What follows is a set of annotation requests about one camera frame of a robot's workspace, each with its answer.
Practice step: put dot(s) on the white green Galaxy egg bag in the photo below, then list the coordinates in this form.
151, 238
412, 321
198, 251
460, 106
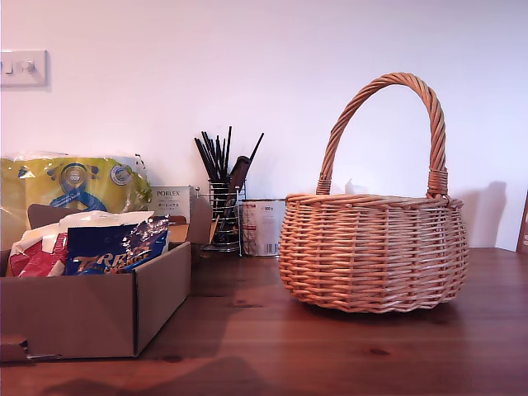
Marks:
123, 218

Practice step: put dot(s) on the blue orange chocolate egg bag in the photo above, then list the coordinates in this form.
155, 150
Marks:
103, 251

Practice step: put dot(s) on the brown cardboard box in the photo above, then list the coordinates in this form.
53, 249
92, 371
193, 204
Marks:
82, 313

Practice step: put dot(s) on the red and white egg bag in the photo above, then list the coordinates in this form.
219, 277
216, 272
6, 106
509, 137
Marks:
33, 262

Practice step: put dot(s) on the white Porlex box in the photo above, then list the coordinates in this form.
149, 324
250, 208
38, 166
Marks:
169, 198

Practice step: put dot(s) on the tin can with white label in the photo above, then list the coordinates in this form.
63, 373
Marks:
260, 231

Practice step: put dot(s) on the black chopstick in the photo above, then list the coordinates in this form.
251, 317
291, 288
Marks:
256, 145
203, 159
229, 148
210, 155

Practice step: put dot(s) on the small white pointed object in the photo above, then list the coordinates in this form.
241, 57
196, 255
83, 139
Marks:
351, 186

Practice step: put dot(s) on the yellow plastic package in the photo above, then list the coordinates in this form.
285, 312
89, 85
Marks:
41, 185

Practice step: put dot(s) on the brown wooden chair part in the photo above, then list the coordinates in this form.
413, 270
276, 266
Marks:
523, 231

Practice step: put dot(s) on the white wall switch plate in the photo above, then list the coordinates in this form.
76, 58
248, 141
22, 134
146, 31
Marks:
24, 68

